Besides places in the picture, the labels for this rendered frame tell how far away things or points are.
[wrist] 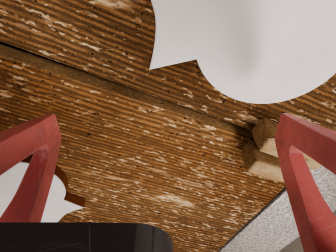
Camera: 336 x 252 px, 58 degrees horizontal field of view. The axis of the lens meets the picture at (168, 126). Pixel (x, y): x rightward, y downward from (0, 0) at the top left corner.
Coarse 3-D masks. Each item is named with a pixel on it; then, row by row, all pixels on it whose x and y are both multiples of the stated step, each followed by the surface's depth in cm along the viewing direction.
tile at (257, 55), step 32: (160, 0) 12; (192, 0) 12; (224, 0) 12; (256, 0) 12; (288, 0) 12; (320, 0) 12; (160, 32) 13; (192, 32) 13; (224, 32) 13; (256, 32) 13; (288, 32) 13; (320, 32) 13; (160, 64) 14; (224, 64) 14; (256, 64) 14; (288, 64) 14; (320, 64) 14; (256, 96) 15; (288, 96) 15
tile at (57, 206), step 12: (12, 168) 28; (24, 168) 28; (0, 180) 29; (12, 180) 29; (60, 180) 29; (0, 192) 30; (12, 192) 30; (60, 192) 30; (0, 204) 31; (48, 204) 31; (60, 204) 31; (72, 204) 31; (0, 216) 33; (48, 216) 33; (60, 216) 33
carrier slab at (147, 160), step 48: (0, 48) 22; (0, 96) 24; (48, 96) 24; (96, 96) 24; (144, 96) 24; (96, 144) 27; (144, 144) 27; (192, 144) 27; (240, 144) 27; (96, 192) 32; (144, 192) 32; (192, 192) 31; (240, 192) 31; (192, 240) 38
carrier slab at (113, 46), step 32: (0, 0) 19; (32, 0) 19; (64, 0) 19; (96, 0) 19; (128, 0) 19; (0, 32) 20; (32, 32) 20; (64, 32) 20; (96, 32) 20; (128, 32) 20; (96, 64) 22; (128, 64) 22; (192, 64) 22; (160, 96) 24; (192, 96) 24; (224, 96) 24; (320, 96) 23
